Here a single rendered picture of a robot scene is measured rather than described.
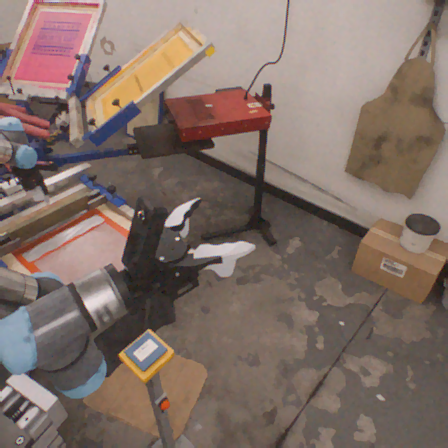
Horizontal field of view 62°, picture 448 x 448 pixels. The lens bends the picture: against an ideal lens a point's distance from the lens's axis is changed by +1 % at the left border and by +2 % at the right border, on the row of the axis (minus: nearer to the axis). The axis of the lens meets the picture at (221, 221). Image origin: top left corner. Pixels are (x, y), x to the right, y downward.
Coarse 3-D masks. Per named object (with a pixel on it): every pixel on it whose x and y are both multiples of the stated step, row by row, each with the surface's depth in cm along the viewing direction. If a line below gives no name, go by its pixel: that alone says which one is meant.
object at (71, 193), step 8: (80, 184) 186; (64, 192) 181; (72, 192) 181; (80, 192) 184; (88, 192) 187; (56, 200) 176; (64, 200) 179; (32, 208) 171; (40, 208) 171; (48, 208) 174; (112, 208) 176; (120, 208) 171; (128, 208) 171; (16, 216) 166; (24, 216) 167; (32, 216) 170; (128, 216) 168; (0, 224) 162; (8, 224) 163; (16, 224) 166; (0, 232) 162; (192, 248) 150; (104, 328) 125
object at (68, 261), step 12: (36, 240) 159; (12, 252) 154; (24, 252) 154; (48, 252) 154; (60, 252) 154; (72, 252) 154; (84, 252) 153; (24, 264) 148; (36, 264) 148; (48, 264) 148; (60, 264) 148; (72, 264) 148; (84, 264) 148; (96, 264) 148; (60, 276) 144; (72, 276) 143
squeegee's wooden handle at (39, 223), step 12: (60, 204) 162; (72, 204) 164; (84, 204) 169; (36, 216) 155; (48, 216) 157; (60, 216) 162; (12, 228) 149; (24, 228) 151; (36, 228) 156; (12, 240) 151
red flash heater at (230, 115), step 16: (192, 96) 245; (208, 96) 245; (224, 96) 245; (240, 96) 245; (256, 96) 246; (176, 112) 226; (192, 112) 226; (208, 112) 226; (224, 112) 226; (240, 112) 226; (256, 112) 226; (176, 128) 220; (192, 128) 211; (208, 128) 214; (224, 128) 218; (240, 128) 222; (256, 128) 225
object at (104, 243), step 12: (84, 216) 172; (60, 228) 165; (96, 228) 165; (108, 228) 165; (120, 228) 165; (72, 240) 159; (84, 240) 159; (96, 240) 159; (108, 240) 159; (120, 240) 159; (96, 252) 154; (108, 252) 154; (120, 252) 154; (120, 264) 148
